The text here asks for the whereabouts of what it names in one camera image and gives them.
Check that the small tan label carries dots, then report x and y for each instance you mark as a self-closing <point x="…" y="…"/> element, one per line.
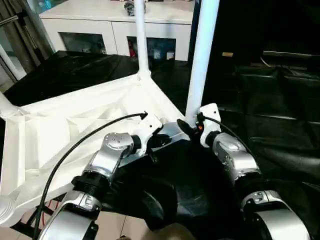
<point x="227" y="54"/>

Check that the black crumpled bag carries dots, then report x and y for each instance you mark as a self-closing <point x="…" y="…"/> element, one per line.
<point x="134" y="6"/>

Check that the black work mat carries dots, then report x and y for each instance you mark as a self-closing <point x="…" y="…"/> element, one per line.
<point x="265" y="115"/>

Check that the black stand frame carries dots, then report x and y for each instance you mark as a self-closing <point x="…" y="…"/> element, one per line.
<point x="30" y="225"/>

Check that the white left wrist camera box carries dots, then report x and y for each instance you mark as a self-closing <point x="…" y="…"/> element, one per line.
<point x="149" y="129"/>

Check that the red bottle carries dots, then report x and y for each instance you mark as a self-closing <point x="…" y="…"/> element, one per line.
<point x="134" y="50"/>

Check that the white cabinet with glass doors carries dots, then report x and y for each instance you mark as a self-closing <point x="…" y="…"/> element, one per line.
<point x="90" y="22"/>

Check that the dark low shelf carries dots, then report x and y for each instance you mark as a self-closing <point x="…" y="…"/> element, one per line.
<point x="295" y="55"/>

